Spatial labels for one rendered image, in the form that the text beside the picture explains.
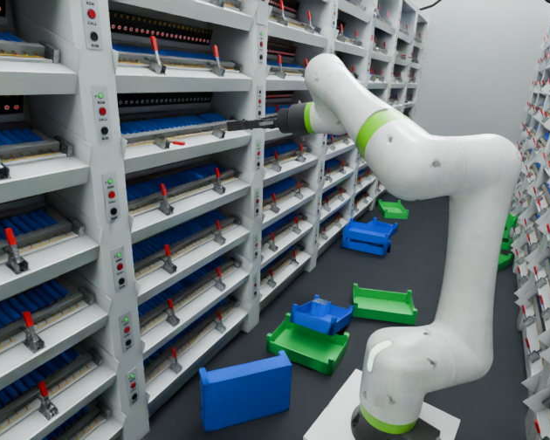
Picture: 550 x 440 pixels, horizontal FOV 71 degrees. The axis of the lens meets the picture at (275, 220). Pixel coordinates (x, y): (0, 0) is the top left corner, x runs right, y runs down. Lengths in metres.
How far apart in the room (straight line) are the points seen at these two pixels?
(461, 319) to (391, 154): 0.38
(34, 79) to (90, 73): 0.12
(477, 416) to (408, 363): 0.90
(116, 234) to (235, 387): 0.63
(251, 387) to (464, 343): 0.73
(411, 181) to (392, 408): 0.45
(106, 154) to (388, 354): 0.76
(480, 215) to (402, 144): 0.22
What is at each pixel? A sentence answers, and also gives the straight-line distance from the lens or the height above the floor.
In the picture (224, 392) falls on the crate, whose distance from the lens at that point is 1.37.
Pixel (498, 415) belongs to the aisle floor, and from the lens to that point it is 1.75.
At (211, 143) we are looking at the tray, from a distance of 1.30.
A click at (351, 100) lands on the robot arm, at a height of 1.07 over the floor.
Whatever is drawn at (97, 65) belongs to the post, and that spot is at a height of 1.11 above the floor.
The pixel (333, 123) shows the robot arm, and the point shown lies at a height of 0.99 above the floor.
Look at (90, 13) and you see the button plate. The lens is 0.99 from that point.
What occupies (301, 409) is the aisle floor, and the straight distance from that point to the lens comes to 1.54.
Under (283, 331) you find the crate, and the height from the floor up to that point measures 0.00.
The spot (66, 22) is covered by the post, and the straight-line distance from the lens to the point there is 0.98.
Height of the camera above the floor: 1.11
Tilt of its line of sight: 20 degrees down
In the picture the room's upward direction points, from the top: 2 degrees clockwise
